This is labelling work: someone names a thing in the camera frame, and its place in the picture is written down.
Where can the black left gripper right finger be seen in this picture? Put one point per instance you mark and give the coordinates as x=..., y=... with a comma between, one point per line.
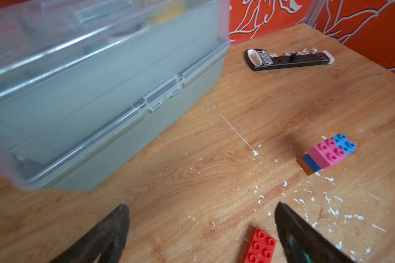
x=301, y=242

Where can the aluminium corner frame post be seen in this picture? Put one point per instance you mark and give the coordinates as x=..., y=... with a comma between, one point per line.
x=313, y=12

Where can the dark brown bit holder case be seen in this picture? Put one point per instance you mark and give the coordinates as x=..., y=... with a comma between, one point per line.
x=261, y=60

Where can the orange square lego brick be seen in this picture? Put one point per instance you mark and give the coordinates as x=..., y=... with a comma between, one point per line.
x=305, y=167

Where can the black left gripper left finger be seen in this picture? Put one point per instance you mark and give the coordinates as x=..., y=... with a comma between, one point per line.
x=104, y=243

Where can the pink square lego brick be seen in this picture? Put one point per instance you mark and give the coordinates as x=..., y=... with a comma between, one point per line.
x=327, y=153

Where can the blue square lego brick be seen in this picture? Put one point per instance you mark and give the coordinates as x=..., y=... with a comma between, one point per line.
x=311, y=163

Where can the grey green plastic toolbox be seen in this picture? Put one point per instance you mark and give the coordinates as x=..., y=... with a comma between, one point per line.
x=86, y=85

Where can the light blue long lego brick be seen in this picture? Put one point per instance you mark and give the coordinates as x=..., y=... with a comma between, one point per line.
x=344, y=144

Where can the red long lego brick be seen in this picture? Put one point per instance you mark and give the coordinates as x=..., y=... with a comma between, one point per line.
x=261, y=247

